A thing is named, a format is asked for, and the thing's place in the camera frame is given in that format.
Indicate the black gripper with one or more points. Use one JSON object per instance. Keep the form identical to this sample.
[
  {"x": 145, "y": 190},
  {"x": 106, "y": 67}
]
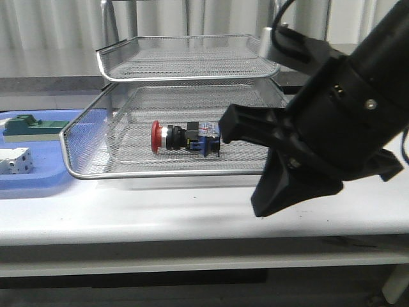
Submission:
[{"x": 325, "y": 163}]

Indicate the green terminal block component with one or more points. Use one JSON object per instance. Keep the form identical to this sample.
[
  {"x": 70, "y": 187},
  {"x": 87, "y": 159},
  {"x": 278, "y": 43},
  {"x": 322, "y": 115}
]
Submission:
[{"x": 25, "y": 128}]

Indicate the silver metal rack frame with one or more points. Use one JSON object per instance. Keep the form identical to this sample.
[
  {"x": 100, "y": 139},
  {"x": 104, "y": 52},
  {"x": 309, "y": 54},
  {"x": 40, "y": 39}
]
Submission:
[{"x": 108, "y": 35}]

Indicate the silver mesh tray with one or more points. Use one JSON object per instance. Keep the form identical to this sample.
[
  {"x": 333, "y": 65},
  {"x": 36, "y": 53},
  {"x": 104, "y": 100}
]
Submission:
[
  {"x": 110, "y": 139},
  {"x": 166, "y": 58}
]

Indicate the white circuit breaker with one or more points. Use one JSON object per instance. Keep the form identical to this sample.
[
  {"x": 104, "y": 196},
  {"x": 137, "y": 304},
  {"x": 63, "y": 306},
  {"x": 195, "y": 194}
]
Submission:
[{"x": 16, "y": 161}]

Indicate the red emergency stop button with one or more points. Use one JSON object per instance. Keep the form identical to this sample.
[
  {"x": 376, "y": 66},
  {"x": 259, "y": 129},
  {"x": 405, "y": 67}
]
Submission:
[{"x": 202, "y": 137}]

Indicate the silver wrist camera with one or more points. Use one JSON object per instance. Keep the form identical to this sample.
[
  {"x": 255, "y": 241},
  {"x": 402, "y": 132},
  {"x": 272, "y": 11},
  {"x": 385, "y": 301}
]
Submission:
[{"x": 294, "y": 50}]

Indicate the dark counter behind table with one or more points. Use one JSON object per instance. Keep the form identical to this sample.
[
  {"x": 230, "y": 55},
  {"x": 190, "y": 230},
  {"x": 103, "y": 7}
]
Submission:
[{"x": 49, "y": 70}]

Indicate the blue plastic tray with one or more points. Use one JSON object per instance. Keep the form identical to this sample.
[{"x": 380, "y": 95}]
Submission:
[{"x": 48, "y": 173}]

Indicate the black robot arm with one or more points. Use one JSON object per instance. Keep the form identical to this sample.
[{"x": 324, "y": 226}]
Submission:
[{"x": 336, "y": 127}]

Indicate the white table leg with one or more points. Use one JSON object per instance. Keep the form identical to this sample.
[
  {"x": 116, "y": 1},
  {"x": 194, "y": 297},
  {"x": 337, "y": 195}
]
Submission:
[{"x": 396, "y": 284}]

